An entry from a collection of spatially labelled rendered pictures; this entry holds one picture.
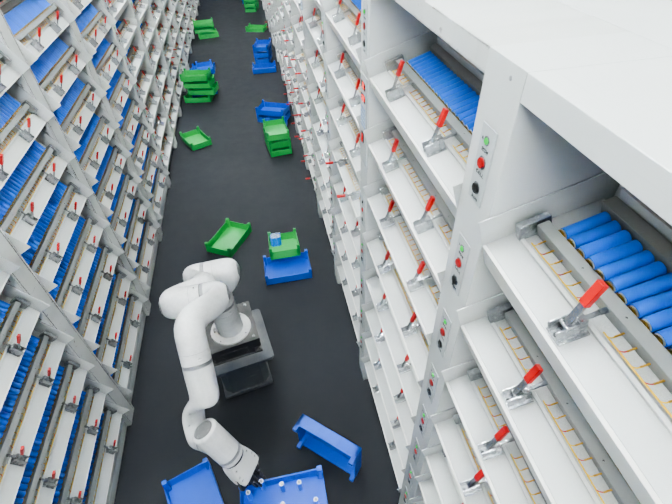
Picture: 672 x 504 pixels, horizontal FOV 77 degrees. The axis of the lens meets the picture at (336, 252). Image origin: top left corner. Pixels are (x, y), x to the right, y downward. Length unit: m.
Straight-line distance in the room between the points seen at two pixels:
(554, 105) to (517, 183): 0.16
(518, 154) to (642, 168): 0.21
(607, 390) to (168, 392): 2.18
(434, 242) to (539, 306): 0.40
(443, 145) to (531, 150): 0.30
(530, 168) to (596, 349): 0.24
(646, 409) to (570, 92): 0.34
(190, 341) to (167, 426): 1.11
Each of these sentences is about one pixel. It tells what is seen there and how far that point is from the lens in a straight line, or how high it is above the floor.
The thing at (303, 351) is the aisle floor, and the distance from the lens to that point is 2.44.
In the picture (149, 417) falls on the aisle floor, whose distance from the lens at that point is 2.46.
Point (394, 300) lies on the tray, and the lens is 1.38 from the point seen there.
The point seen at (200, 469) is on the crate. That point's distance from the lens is 2.24.
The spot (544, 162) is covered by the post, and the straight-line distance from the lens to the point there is 0.65.
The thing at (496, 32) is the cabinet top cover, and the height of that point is 1.83.
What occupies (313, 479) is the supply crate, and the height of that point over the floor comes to 0.32.
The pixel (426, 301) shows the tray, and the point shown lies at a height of 1.18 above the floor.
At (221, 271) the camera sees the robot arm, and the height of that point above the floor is 0.79.
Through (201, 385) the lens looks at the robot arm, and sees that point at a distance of 1.37.
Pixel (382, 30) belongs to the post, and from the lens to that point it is 1.23.
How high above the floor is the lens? 2.02
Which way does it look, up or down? 43 degrees down
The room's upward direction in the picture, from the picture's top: 3 degrees counter-clockwise
